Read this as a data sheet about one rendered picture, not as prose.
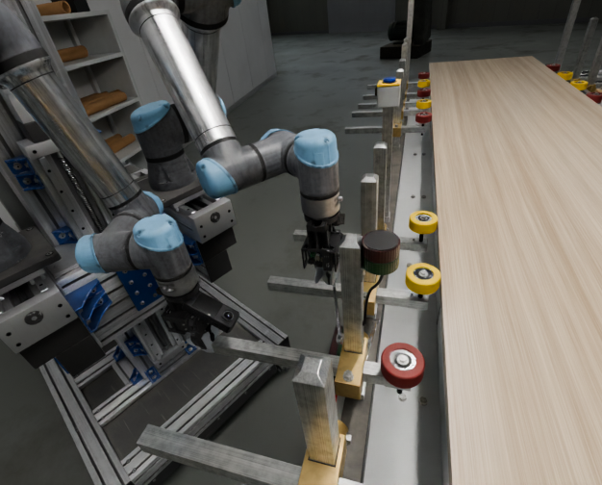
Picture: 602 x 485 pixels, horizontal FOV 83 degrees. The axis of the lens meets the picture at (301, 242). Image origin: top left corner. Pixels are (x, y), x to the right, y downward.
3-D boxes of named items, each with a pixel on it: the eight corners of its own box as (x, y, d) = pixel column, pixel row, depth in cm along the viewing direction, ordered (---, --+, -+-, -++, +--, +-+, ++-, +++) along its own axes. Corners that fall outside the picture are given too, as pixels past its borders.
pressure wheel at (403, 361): (377, 405, 68) (379, 372, 62) (381, 370, 74) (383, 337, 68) (419, 414, 66) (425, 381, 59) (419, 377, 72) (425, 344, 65)
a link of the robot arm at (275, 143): (238, 137, 67) (266, 150, 60) (286, 121, 72) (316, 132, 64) (246, 173, 72) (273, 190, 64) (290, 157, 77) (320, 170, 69)
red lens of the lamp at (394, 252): (359, 261, 54) (359, 250, 53) (363, 239, 58) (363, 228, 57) (398, 265, 52) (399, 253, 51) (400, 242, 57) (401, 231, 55)
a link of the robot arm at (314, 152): (316, 122, 63) (347, 132, 58) (320, 176, 70) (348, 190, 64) (281, 135, 60) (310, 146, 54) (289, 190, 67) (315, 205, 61)
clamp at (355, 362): (335, 395, 69) (334, 381, 66) (346, 341, 79) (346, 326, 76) (363, 401, 67) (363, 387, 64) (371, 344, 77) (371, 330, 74)
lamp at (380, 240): (360, 337, 65) (359, 248, 53) (363, 316, 70) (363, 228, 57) (391, 343, 64) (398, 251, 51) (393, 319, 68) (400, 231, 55)
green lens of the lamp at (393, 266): (359, 272, 55) (359, 263, 54) (364, 250, 60) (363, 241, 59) (397, 277, 54) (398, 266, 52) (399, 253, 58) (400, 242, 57)
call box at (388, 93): (376, 110, 112) (377, 85, 107) (378, 104, 117) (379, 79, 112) (398, 109, 110) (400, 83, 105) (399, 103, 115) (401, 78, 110)
